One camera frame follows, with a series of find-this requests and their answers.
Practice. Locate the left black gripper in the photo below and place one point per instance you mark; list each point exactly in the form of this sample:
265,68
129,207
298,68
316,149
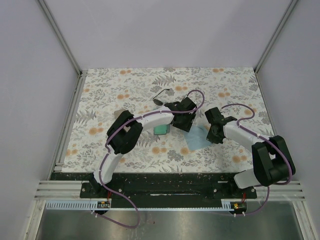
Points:
186,127

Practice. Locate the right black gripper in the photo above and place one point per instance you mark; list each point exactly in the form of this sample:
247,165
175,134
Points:
214,140

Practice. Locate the grey-blue glasses case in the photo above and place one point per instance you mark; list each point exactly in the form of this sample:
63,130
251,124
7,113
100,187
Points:
161,130

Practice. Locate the black aviator sunglasses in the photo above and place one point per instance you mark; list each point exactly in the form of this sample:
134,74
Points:
161,98

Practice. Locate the brown glasses case green lining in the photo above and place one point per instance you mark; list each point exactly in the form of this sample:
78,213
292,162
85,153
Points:
117,113

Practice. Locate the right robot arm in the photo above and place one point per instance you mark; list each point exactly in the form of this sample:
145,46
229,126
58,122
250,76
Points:
271,159

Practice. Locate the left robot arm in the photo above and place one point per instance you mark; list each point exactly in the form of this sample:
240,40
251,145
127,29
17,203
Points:
124,134

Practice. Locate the floral table mat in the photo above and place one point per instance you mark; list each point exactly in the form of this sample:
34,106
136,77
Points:
235,90

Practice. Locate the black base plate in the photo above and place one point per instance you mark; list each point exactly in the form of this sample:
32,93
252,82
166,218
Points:
207,185

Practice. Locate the white slotted cable duct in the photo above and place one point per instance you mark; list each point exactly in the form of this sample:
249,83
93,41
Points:
90,205

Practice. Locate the right aluminium frame post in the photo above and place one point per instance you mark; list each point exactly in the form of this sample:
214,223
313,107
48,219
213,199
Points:
276,34

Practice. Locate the aluminium frame post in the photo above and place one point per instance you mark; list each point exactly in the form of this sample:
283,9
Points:
276,34
59,35

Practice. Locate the aluminium front rail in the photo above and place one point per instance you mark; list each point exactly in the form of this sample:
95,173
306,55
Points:
72,190

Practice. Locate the left aluminium frame post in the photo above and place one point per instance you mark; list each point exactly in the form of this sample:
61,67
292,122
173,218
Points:
59,35

